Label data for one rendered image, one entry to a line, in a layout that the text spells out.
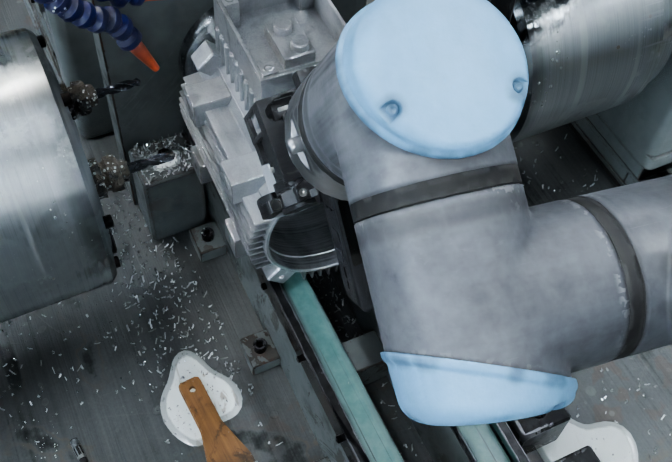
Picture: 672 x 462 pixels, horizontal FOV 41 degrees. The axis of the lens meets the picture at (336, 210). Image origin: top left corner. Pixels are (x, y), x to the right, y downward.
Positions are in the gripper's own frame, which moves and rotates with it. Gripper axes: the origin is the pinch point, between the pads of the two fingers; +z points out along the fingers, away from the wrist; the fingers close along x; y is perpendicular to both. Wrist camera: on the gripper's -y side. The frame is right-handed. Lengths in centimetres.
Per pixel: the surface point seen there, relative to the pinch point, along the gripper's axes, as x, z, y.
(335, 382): -0.6, 9.8, -16.5
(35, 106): 17.3, 0.0, 14.6
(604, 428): -27.8, 13.9, -32.7
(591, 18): -35.0, 0.4, 8.0
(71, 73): 11.1, 33.3, 25.7
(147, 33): 4.2, 14.6, 22.3
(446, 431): -9.0, 8.8, -24.8
